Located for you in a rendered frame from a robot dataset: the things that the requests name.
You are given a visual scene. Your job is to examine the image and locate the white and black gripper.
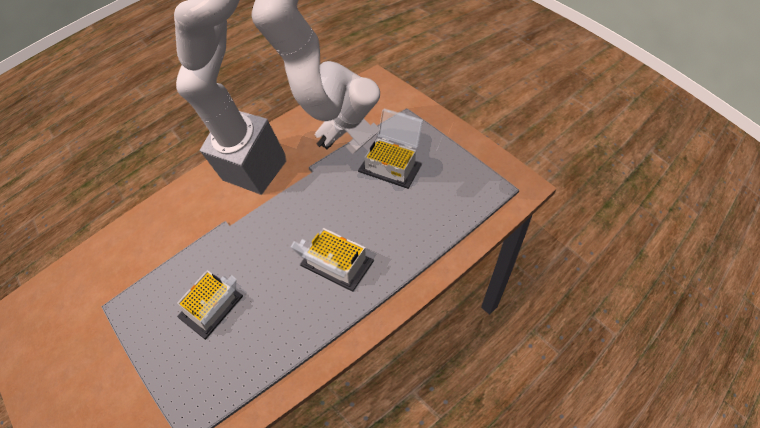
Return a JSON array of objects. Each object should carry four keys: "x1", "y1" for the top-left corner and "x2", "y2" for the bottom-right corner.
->
[{"x1": 315, "y1": 120, "x2": 347, "y2": 150}]

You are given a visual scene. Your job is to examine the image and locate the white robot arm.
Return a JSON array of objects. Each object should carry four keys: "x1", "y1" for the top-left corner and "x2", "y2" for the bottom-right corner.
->
[{"x1": 174, "y1": 0, "x2": 380, "y2": 154}]

